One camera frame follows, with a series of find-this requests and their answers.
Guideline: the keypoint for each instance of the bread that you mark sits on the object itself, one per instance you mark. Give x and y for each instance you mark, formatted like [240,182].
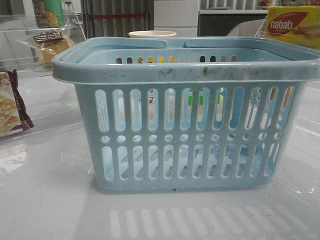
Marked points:
[47,44]

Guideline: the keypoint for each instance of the light blue plastic basket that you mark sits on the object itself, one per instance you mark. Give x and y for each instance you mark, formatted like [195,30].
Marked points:
[186,112]

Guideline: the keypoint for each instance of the yellow popcorn paper cup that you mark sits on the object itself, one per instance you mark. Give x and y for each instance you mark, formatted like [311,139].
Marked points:
[152,34]

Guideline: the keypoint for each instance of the white refrigerator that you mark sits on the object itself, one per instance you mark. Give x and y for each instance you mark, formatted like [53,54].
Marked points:
[179,16]

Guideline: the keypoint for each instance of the dark kitchen counter cabinet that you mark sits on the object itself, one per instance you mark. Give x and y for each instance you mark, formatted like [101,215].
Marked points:
[216,23]

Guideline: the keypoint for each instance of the clear acrylic tiered shelf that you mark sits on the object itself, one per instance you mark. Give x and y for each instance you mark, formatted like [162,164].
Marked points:
[15,56]

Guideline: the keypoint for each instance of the brown cracker snack packet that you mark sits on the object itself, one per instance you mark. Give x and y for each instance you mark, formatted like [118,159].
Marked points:
[13,115]

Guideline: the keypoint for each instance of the green cartoon bottle rear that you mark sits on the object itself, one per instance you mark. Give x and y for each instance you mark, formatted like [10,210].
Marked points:
[48,13]

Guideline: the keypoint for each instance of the plate of fruit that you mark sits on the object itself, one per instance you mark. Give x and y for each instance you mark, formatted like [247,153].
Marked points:
[265,3]

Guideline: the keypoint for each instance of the clear acrylic shelf right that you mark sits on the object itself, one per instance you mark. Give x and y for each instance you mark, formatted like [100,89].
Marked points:
[309,115]

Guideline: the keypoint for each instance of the yellow nabati wafer box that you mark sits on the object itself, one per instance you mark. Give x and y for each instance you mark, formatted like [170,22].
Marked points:
[299,25]

